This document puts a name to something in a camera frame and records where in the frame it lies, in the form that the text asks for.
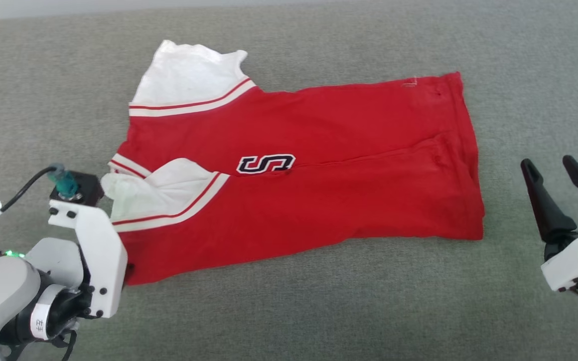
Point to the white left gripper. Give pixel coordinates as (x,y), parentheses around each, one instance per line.
(106,260)

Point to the red white basketball jersey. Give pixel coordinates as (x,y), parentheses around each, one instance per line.
(344,195)

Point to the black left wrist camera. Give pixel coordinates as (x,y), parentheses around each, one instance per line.
(88,188)

